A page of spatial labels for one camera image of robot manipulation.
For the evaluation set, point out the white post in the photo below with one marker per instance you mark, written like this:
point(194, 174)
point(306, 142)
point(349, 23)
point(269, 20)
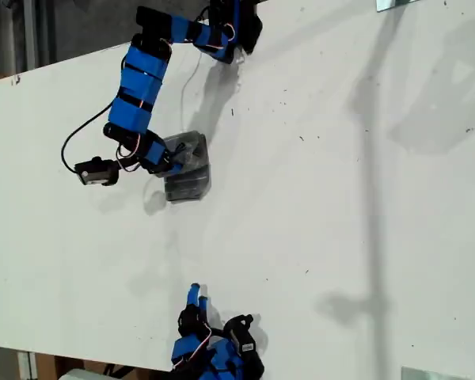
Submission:
point(27, 366)

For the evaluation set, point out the black silver camera box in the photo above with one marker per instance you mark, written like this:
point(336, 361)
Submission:
point(91, 174)

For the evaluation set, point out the black labelled camera box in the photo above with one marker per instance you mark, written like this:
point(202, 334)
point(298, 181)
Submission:
point(245, 342)

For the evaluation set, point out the grey striped square towel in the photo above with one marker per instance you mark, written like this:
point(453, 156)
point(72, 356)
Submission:
point(190, 186)

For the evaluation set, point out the white container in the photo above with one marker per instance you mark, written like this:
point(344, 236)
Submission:
point(77, 375)

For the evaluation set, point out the grey metal post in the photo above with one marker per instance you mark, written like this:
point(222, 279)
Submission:
point(29, 35)

